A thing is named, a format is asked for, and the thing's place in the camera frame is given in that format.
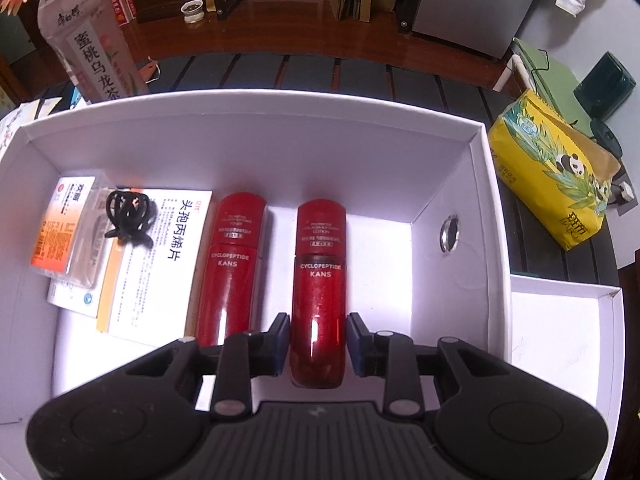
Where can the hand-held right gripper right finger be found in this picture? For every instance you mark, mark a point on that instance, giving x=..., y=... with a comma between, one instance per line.
x=356, y=342

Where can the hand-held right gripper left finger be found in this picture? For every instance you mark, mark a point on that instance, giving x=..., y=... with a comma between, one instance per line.
x=280, y=345

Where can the short red cosmetic bottle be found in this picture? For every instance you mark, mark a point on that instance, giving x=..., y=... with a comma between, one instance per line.
x=317, y=285

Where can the tall red cosmetic bottle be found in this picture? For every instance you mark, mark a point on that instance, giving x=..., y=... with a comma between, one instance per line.
x=235, y=270

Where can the white storage box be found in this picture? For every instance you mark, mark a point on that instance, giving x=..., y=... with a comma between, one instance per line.
x=380, y=160

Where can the white box lid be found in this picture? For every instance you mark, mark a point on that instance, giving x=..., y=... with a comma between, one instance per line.
x=550, y=325

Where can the large white medicine box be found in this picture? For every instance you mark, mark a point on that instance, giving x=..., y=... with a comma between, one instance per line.
x=160, y=285

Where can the black hair clip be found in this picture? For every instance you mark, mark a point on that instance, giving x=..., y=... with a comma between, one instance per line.
x=135, y=237

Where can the small white medicine box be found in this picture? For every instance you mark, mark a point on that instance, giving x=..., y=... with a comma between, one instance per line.
x=70, y=300

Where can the clear blister pack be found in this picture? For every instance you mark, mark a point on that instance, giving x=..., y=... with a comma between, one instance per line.
x=87, y=245

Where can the orange and white medicine box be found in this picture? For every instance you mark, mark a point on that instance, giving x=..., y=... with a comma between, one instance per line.
x=52, y=240

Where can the yellow tissue pack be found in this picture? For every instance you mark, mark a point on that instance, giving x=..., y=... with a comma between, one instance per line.
x=540, y=160

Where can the dark round disc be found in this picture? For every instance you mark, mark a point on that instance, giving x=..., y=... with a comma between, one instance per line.
x=606, y=137

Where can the pile of printed cards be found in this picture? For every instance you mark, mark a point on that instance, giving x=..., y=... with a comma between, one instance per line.
x=50, y=106

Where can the small green table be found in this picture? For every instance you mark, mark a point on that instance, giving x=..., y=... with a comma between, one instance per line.
x=555, y=75

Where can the white ceramic pot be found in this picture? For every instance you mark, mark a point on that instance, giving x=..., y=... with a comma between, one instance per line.
x=194, y=10

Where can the pink flower vase bottle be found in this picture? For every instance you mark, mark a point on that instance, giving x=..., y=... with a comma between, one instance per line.
x=95, y=50

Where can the grey refrigerator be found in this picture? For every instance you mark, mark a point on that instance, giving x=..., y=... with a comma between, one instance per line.
x=475, y=5

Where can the dark green cylinder device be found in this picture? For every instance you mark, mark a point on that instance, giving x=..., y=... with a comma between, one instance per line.
x=607, y=85

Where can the red gift box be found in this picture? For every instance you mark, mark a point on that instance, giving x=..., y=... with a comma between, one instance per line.
x=122, y=0

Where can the white wall plug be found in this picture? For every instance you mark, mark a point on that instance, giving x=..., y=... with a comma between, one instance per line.
x=621, y=192

